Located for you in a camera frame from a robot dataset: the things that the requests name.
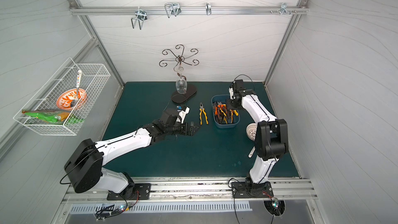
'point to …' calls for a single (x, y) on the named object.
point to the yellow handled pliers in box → (233, 111)
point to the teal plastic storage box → (223, 98)
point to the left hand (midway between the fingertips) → (195, 127)
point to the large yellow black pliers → (201, 110)
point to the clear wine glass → (181, 85)
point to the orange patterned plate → (65, 100)
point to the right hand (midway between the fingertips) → (233, 103)
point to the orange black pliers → (217, 106)
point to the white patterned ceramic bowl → (251, 130)
